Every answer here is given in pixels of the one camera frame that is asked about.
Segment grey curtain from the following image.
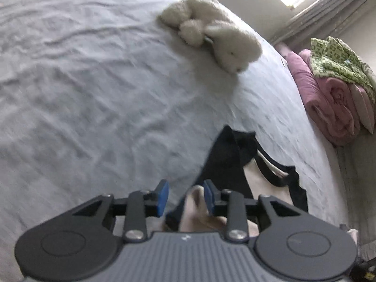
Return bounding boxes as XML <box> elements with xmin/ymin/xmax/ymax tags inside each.
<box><xmin>269</xmin><ymin>0</ymin><xmax>376</xmax><ymax>46</ymax></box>

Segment green patterned blanket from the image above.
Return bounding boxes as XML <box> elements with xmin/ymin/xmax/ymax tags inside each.
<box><xmin>310</xmin><ymin>36</ymin><xmax>375</xmax><ymax>94</ymax></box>

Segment pink grey pillow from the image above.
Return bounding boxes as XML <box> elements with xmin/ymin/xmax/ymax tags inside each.
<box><xmin>348</xmin><ymin>82</ymin><xmax>376</xmax><ymax>134</ymax></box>

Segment white plush dog toy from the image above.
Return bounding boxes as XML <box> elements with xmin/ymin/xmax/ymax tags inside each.
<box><xmin>160</xmin><ymin>0</ymin><xmax>263</xmax><ymax>74</ymax></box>

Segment grey sheeted bed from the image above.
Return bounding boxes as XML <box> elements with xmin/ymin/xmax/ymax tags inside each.
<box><xmin>0</xmin><ymin>0</ymin><xmax>350</xmax><ymax>282</ymax></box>

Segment pink folded quilt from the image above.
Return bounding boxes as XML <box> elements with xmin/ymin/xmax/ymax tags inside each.
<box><xmin>276</xmin><ymin>43</ymin><xmax>362</xmax><ymax>147</ymax></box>

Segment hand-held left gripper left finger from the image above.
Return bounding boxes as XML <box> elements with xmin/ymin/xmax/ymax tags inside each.
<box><xmin>72</xmin><ymin>179</ymin><xmax>170</xmax><ymax>243</ymax></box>

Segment beige black-sleeved bear shirt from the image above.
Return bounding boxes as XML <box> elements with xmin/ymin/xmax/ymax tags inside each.
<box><xmin>159</xmin><ymin>125</ymin><xmax>309</xmax><ymax>237</ymax></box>

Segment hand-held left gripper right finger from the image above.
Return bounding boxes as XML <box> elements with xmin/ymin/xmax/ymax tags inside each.
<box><xmin>203</xmin><ymin>179</ymin><xmax>302</xmax><ymax>243</ymax></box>

